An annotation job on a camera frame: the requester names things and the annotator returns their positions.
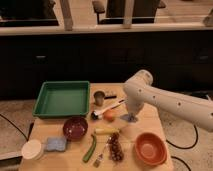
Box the grey blue towel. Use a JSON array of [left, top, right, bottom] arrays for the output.
[[120, 114, 138, 123]]

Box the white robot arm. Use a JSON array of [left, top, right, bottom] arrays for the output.
[[123, 70, 213, 132]]

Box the orange bowl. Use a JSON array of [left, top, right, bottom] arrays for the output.
[[134, 132, 167, 166]]

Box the purple bowl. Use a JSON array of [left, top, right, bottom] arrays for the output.
[[63, 116, 88, 141]]

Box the orange fruit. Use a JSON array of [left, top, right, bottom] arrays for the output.
[[103, 109, 115, 122]]

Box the metal cup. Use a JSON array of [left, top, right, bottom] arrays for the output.
[[94, 91, 105, 106]]

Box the bunch of brown grapes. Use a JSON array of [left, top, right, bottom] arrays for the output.
[[109, 133, 124, 162]]

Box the green pea pod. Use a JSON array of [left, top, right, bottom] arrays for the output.
[[82, 134, 97, 163]]

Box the small fork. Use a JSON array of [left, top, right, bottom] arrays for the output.
[[93, 138, 111, 168]]

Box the green plastic tray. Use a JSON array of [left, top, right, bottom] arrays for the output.
[[33, 81, 90, 118]]

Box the blue sponge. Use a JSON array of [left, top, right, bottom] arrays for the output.
[[45, 137, 67, 152]]

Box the black office chair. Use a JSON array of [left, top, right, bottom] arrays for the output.
[[92, 0, 166, 25]]

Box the black cable right floor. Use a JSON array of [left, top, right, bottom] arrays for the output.
[[165, 124, 200, 171]]

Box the black cable floor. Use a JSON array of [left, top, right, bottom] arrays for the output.
[[165, 124, 200, 171], [0, 113, 29, 142]]

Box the black cable left floor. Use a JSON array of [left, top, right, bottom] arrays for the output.
[[0, 113, 29, 142]]

